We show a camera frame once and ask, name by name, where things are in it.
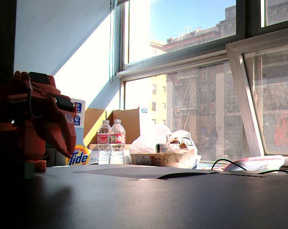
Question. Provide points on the low printed cardboard tray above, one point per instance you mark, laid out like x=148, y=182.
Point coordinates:
x=167, y=159

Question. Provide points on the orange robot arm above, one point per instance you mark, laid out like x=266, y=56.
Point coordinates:
x=17, y=133

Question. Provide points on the pink and white flat object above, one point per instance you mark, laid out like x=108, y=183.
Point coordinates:
x=256, y=162

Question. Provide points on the clear plastic water bottle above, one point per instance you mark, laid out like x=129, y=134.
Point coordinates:
x=117, y=143
x=103, y=143

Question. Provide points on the clear plastic bag with items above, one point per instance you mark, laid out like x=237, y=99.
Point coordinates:
x=182, y=140

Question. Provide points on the Tide detergent box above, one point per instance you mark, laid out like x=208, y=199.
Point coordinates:
x=80, y=133

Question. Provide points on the white numbered card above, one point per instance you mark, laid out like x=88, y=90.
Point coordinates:
x=144, y=111

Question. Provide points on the flat paper sheet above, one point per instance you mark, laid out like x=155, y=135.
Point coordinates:
x=139, y=172

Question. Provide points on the small metal can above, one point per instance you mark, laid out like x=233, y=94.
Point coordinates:
x=161, y=148

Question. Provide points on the open brown cardboard box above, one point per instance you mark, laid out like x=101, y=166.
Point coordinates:
x=127, y=124

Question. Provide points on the leaning white window screen frame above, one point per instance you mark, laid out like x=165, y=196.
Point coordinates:
x=244, y=105

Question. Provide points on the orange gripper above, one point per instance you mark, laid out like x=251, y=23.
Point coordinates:
x=53, y=119

